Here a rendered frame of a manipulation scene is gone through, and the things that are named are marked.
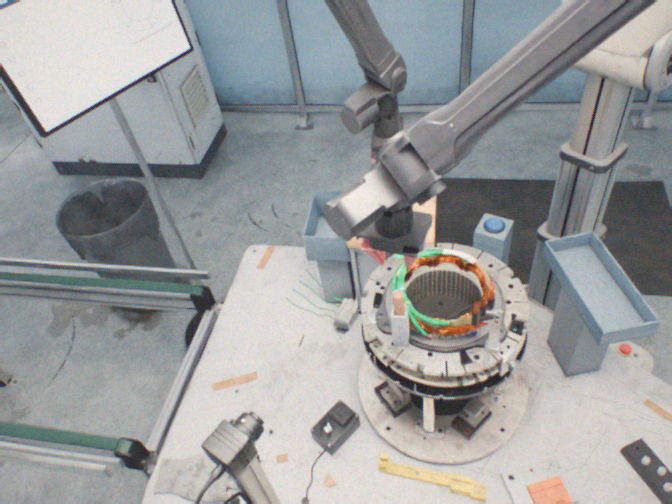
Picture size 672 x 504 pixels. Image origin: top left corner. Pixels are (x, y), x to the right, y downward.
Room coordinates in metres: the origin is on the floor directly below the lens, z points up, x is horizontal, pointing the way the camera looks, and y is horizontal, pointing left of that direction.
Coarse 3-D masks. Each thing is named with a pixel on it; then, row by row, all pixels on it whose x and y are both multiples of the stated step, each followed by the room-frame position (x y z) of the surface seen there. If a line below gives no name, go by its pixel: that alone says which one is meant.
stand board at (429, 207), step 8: (432, 200) 0.97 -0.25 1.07; (416, 208) 0.95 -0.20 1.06; (424, 208) 0.95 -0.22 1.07; (432, 208) 0.94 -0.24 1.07; (432, 216) 0.92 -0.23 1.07; (432, 224) 0.89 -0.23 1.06; (432, 232) 0.86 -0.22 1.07; (352, 240) 0.88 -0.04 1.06; (360, 240) 0.88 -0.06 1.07; (432, 240) 0.84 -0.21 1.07
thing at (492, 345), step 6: (498, 312) 0.51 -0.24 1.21; (492, 324) 0.52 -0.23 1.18; (492, 330) 0.52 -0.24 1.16; (498, 330) 0.51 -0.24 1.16; (492, 336) 0.52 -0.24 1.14; (498, 336) 0.51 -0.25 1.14; (486, 342) 0.53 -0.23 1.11; (492, 342) 0.52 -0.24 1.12; (498, 342) 0.52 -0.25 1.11; (486, 348) 0.52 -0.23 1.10; (492, 348) 0.51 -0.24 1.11; (498, 348) 0.51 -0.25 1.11
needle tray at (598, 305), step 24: (552, 240) 0.78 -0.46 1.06; (576, 240) 0.78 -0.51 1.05; (600, 240) 0.75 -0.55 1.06; (552, 264) 0.73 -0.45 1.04; (576, 264) 0.73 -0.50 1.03; (600, 264) 0.72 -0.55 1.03; (576, 288) 0.64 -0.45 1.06; (600, 288) 0.66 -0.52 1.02; (624, 288) 0.64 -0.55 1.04; (576, 312) 0.64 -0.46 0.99; (600, 312) 0.60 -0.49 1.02; (624, 312) 0.59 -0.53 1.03; (648, 312) 0.57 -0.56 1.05; (552, 336) 0.69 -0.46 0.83; (576, 336) 0.61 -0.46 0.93; (600, 336) 0.54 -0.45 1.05; (624, 336) 0.53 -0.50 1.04; (576, 360) 0.61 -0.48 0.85; (600, 360) 0.61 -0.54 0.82
